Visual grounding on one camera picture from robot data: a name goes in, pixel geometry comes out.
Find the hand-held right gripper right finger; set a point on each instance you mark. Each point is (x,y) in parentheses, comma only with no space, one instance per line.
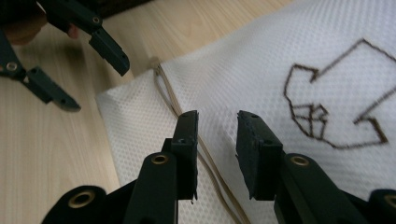
(257,155)

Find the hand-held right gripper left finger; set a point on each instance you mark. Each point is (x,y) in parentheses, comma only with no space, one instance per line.
(185,155)

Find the white mesh laundry bag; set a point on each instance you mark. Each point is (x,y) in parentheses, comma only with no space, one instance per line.
(249,62)

